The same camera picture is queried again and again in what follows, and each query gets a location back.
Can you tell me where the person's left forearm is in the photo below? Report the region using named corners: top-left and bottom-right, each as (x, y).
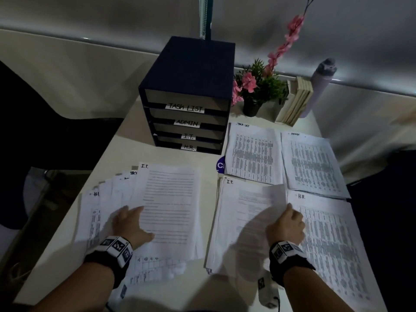
top-left (29, 263), bottom-right (116, 312)

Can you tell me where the teal partition post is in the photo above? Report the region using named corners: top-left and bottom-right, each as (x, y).
top-left (198, 0), bottom-right (215, 41)

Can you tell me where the grey water bottle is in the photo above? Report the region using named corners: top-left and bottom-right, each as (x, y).
top-left (299, 58), bottom-right (337, 119)

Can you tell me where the black chair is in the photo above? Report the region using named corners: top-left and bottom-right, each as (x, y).
top-left (0, 60), bottom-right (126, 231)

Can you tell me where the green artificial plant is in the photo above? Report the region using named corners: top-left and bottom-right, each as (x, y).
top-left (231, 58), bottom-right (290, 106)

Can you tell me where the black wristband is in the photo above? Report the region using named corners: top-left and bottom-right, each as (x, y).
top-left (84, 236), bottom-right (134, 289)
top-left (269, 240), bottom-right (316, 287)

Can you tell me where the person's right hand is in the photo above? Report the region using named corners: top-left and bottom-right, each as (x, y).
top-left (265, 203), bottom-right (306, 247)

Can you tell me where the person's left hand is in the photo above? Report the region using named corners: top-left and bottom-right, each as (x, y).
top-left (111, 205), bottom-right (155, 251)

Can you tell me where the black left wristband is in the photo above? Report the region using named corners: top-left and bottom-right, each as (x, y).
top-left (84, 236), bottom-right (134, 289)

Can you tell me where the tall pink blossom branch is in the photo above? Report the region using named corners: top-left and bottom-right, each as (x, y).
top-left (262, 0), bottom-right (315, 77)

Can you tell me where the navy blue drawer organizer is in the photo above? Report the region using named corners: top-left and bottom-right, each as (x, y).
top-left (138, 36), bottom-right (236, 156)

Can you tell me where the black right wristband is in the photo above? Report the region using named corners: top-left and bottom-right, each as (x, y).
top-left (269, 240), bottom-right (316, 287)

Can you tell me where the black plant pot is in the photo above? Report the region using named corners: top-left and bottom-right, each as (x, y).
top-left (242, 100), bottom-right (262, 118)

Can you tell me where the grey metal frame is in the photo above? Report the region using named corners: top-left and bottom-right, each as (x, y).
top-left (0, 167), bottom-right (52, 273)

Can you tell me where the person's right forearm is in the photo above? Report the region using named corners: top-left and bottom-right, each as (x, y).
top-left (283, 265), bottom-right (355, 312)

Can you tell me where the unsorted paper stack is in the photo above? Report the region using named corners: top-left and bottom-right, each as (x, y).
top-left (74, 161), bottom-right (205, 309)

